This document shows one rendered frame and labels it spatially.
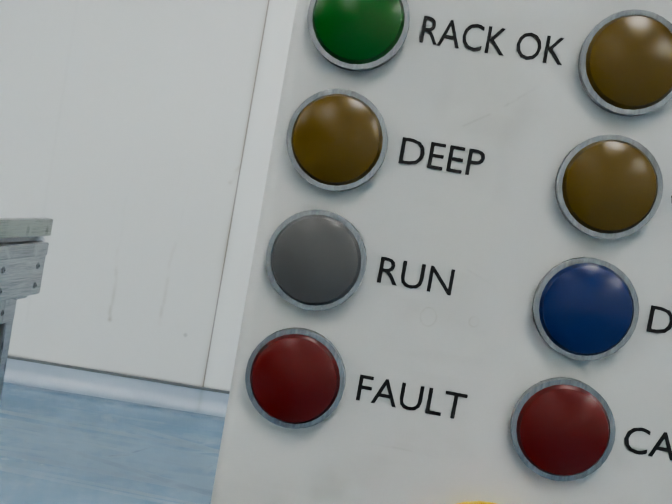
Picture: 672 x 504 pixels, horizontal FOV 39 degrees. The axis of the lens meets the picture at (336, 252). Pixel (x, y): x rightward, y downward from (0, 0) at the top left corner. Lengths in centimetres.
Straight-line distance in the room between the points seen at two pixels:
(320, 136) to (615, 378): 11
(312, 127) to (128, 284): 384
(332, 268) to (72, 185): 386
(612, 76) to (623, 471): 12
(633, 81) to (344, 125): 8
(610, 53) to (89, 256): 389
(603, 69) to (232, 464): 16
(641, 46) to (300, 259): 11
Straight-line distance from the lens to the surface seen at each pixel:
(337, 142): 28
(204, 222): 405
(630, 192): 28
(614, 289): 28
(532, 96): 29
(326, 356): 28
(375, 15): 28
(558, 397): 28
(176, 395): 414
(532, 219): 29
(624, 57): 29
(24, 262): 179
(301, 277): 28
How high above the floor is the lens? 98
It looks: 3 degrees down
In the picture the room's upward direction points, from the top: 10 degrees clockwise
